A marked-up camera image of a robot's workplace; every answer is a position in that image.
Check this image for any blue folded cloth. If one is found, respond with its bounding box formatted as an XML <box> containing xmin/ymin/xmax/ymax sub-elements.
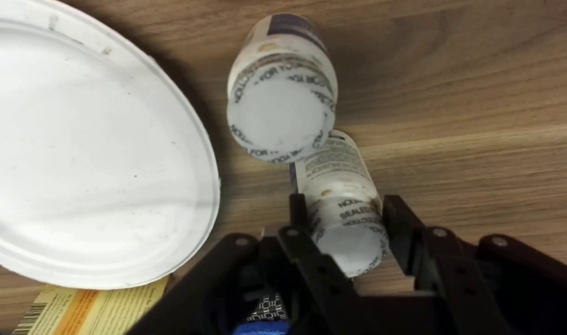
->
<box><xmin>233</xmin><ymin>314</ymin><xmax>291</xmax><ymax>335</ymax></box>

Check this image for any white paper plate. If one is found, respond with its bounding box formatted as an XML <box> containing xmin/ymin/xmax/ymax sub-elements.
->
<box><xmin>0</xmin><ymin>0</ymin><xmax>224</xmax><ymax>292</ymax></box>

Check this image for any white pill bottle blue label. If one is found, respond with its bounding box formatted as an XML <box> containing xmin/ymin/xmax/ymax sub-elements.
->
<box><xmin>226</xmin><ymin>13</ymin><xmax>341</xmax><ymax>165</ymax></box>

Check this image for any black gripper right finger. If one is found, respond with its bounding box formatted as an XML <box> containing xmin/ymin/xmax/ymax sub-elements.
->
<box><xmin>382</xmin><ymin>193</ymin><xmax>567</xmax><ymax>335</ymax></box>

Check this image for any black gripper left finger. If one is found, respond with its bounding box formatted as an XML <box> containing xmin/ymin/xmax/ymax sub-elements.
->
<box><xmin>131</xmin><ymin>191</ymin><xmax>361</xmax><ymax>335</ymax></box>

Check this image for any open yellow cardboard box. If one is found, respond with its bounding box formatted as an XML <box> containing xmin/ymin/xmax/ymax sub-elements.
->
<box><xmin>10</xmin><ymin>275</ymin><xmax>174</xmax><ymax>335</ymax></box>

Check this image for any white pill bottle plain label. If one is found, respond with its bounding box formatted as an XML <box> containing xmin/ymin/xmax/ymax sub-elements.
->
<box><xmin>293</xmin><ymin>128</ymin><xmax>391</xmax><ymax>279</ymax></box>

